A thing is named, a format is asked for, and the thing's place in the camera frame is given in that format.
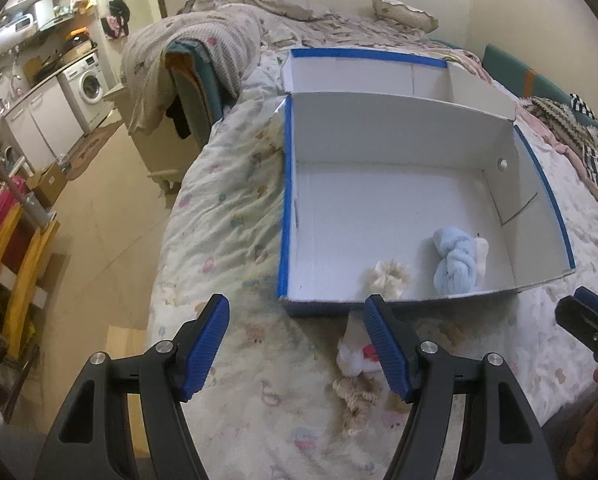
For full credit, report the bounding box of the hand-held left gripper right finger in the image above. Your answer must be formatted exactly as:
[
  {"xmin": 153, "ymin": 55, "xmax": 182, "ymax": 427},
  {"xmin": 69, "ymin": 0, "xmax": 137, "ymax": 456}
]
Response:
[{"xmin": 363, "ymin": 294, "xmax": 552, "ymax": 480}]

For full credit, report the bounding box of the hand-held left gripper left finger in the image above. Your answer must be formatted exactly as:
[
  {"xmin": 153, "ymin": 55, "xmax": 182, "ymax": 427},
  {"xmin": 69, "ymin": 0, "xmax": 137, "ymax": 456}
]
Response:
[{"xmin": 33, "ymin": 294, "xmax": 231, "ymax": 480}]

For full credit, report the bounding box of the white and red plush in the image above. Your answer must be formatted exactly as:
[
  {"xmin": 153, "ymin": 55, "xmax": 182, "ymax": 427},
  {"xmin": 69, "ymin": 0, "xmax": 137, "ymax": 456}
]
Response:
[{"xmin": 336, "ymin": 320, "xmax": 385, "ymax": 376}]

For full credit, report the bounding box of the white blue-edged cardboard box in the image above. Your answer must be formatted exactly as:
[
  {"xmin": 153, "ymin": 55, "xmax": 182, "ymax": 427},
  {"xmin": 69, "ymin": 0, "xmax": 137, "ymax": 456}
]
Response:
[{"xmin": 277, "ymin": 48, "xmax": 577, "ymax": 318}]

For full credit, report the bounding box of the person's right hand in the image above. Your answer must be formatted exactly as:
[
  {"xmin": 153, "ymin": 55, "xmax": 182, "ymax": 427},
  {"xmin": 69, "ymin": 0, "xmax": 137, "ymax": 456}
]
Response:
[{"xmin": 566, "ymin": 366, "xmax": 598, "ymax": 480}]

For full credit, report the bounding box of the light blue knotted cloth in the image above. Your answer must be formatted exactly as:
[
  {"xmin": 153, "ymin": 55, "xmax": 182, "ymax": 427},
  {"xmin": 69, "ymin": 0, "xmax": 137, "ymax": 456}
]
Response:
[{"xmin": 433, "ymin": 227, "xmax": 482, "ymax": 295}]

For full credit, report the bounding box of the pink blanket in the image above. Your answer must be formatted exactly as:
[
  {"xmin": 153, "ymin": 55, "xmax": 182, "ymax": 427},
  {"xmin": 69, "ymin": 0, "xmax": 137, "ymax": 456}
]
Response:
[{"xmin": 429, "ymin": 50, "xmax": 595, "ymax": 181}]

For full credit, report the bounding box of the knitted patterned blanket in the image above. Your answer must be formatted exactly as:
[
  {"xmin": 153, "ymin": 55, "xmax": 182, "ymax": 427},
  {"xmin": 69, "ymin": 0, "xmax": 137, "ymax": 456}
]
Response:
[{"xmin": 519, "ymin": 95, "xmax": 598, "ymax": 151}]

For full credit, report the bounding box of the yellow rack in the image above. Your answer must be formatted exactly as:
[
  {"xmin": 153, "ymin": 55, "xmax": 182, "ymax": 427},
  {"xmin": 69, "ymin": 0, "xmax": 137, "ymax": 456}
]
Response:
[{"xmin": 0, "ymin": 170, "xmax": 62, "ymax": 361}]

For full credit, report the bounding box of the brown cardboard box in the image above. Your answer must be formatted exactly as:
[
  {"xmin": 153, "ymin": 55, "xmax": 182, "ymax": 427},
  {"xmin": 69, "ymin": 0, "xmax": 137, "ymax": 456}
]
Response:
[{"xmin": 26, "ymin": 160, "xmax": 68, "ymax": 208}]

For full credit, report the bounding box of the black hanging cloth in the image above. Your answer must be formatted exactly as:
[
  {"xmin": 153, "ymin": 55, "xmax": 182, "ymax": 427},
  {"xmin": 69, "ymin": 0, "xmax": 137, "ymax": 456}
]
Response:
[{"xmin": 166, "ymin": 100, "xmax": 192, "ymax": 140}]

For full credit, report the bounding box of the brown door mat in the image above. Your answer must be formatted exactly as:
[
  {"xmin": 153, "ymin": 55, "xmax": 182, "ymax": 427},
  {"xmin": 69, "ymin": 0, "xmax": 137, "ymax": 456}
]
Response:
[{"xmin": 66, "ymin": 120, "xmax": 124, "ymax": 181}]

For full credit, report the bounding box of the red bin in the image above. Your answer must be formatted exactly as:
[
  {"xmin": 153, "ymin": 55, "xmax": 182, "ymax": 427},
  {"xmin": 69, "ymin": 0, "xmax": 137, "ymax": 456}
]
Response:
[{"xmin": 0, "ymin": 190, "xmax": 30, "ymax": 271}]

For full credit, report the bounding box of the teal headboard with orange stripe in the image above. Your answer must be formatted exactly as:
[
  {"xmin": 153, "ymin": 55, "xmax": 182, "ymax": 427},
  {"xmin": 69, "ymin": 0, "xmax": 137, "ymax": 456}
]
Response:
[{"xmin": 482, "ymin": 44, "xmax": 598, "ymax": 121}]

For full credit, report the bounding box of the white kitchen cabinet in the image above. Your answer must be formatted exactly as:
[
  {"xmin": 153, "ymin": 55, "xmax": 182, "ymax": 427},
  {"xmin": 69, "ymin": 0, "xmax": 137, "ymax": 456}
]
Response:
[{"xmin": 4, "ymin": 77, "xmax": 84, "ymax": 173}]

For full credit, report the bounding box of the white washing machine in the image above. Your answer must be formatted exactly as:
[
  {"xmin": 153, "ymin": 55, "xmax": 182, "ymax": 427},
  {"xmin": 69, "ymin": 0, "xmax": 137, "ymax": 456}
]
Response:
[{"xmin": 57, "ymin": 52, "xmax": 114, "ymax": 133}]

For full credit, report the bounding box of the beige draped blanket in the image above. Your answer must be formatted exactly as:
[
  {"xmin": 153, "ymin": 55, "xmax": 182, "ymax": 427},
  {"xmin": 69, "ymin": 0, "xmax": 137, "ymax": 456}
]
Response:
[{"xmin": 120, "ymin": 2, "xmax": 265, "ymax": 136}]

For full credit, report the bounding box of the pink hanging garment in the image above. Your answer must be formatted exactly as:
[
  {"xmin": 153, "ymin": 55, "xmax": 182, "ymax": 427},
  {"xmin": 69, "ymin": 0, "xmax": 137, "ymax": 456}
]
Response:
[{"xmin": 101, "ymin": 15, "xmax": 130, "ymax": 40}]

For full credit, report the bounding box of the beige pillow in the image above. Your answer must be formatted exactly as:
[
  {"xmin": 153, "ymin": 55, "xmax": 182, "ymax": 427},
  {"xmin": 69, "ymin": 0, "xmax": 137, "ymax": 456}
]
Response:
[{"xmin": 371, "ymin": 0, "xmax": 439, "ymax": 32}]

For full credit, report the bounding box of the beige rumpled duvet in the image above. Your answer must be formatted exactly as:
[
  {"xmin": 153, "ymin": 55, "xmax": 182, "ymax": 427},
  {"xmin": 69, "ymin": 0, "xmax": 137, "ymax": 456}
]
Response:
[{"xmin": 176, "ymin": 0, "xmax": 430, "ymax": 51}]

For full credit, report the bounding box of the range hood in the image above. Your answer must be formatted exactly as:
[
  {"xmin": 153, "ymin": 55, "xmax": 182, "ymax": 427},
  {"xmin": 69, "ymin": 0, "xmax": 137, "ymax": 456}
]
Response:
[{"xmin": 34, "ymin": 0, "xmax": 74, "ymax": 31}]

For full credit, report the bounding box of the white water heater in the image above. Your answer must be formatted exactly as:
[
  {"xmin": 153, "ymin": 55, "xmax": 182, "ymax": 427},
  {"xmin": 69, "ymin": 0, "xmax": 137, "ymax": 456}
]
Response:
[{"xmin": 0, "ymin": 12, "xmax": 40, "ymax": 58}]

